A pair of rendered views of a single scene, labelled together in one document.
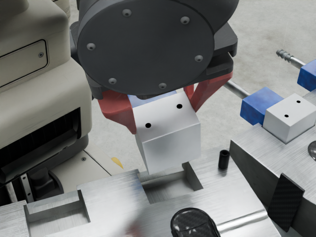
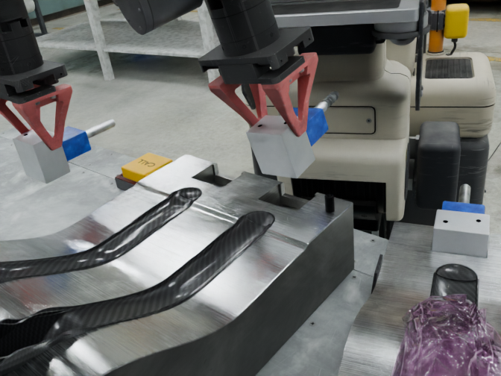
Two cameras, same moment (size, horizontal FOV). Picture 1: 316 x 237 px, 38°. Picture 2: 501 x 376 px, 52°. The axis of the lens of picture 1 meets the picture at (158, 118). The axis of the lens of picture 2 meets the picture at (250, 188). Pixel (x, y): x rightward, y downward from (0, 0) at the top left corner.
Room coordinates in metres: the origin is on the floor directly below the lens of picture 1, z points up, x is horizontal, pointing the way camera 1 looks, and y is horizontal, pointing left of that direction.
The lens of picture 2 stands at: (0.03, -0.43, 1.18)
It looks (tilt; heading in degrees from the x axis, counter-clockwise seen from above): 29 degrees down; 64
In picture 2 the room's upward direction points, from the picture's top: 8 degrees counter-clockwise
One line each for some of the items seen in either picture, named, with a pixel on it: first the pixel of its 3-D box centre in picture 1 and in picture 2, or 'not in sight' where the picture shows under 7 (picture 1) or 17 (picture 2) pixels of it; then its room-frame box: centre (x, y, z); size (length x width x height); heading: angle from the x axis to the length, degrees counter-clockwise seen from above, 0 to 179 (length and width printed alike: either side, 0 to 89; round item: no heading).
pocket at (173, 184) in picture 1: (168, 190); (289, 210); (0.29, -0.01, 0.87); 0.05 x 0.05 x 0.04; 20
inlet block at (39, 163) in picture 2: not in sight; (73, 140); (0.12, 0.24, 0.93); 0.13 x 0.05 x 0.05; 21
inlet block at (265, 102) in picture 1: (258, 105); (461, 218); (0.44, -0.12, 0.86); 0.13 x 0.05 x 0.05; 37
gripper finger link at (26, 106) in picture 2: not in sight; (39, 111); (0.08, 0.21, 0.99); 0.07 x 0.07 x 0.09; 20
